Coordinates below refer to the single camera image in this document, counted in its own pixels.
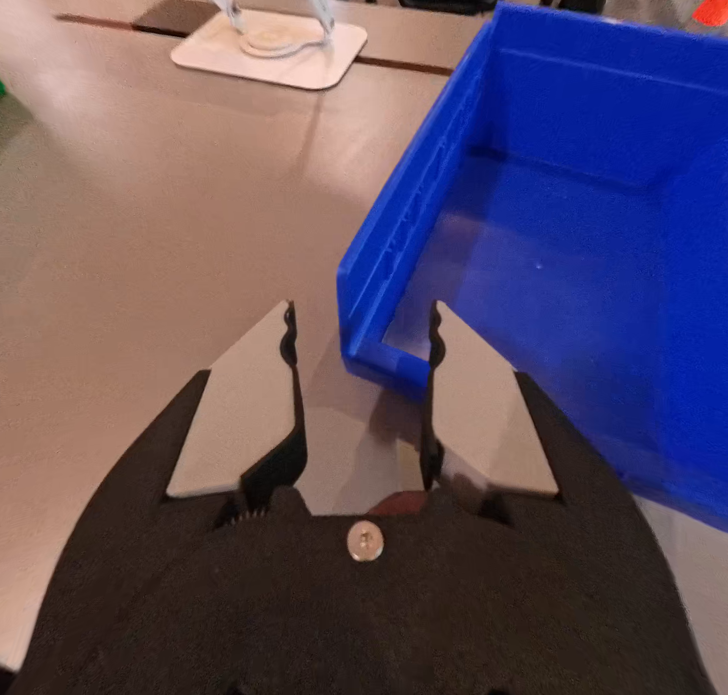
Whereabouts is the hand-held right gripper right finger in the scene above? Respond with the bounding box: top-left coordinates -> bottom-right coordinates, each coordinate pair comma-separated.
421,301 -> 559,495

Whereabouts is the table cable hatch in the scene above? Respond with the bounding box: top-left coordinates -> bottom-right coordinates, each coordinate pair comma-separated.
133,0 -> 223,39

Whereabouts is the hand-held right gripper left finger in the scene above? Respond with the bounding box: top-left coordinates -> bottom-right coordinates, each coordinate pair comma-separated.
166,301 -> 308,505

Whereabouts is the blue plastic bin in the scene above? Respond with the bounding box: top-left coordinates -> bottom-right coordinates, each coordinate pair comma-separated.
337,0 -> 728,531

